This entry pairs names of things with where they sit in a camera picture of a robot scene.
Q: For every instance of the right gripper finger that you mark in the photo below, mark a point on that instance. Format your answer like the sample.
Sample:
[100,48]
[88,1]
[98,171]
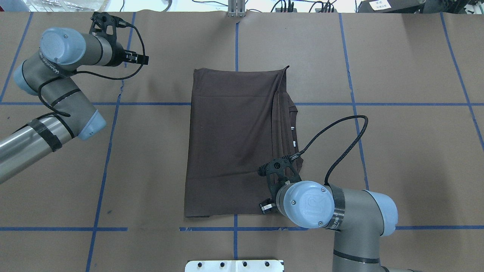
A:
[262,207]

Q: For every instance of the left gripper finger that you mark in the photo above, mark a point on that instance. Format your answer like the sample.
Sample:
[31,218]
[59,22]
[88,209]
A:
[131,53]
[138,59]

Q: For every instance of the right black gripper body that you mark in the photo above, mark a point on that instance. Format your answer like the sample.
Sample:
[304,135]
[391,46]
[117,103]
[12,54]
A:
[267,206]

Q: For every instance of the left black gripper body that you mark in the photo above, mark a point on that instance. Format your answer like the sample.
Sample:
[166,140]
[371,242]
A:
[118,51]

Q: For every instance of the dark brown t-shirt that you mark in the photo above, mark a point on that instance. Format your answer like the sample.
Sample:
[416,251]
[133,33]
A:
[239,121]

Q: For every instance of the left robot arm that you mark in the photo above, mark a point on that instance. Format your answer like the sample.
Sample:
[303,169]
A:
[48,75]

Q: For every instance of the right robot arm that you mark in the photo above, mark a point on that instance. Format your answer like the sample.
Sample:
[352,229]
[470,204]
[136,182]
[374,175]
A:
[359,218]

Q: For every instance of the clear plastic bag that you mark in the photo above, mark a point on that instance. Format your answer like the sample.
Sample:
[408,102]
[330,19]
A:
[66,5]

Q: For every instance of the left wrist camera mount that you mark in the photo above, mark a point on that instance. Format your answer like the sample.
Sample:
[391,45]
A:
[105,25]

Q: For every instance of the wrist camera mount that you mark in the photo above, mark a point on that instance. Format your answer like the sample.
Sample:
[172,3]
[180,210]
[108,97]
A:
[280,171]
[105,25]

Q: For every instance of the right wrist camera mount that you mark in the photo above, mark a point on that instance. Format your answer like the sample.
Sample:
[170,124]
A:
[280,171]

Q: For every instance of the white central pillar mount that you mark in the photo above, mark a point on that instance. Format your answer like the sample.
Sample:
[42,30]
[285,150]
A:
[235,266]

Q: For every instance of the aluminium frame post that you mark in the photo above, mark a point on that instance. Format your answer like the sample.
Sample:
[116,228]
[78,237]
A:
[236,8]

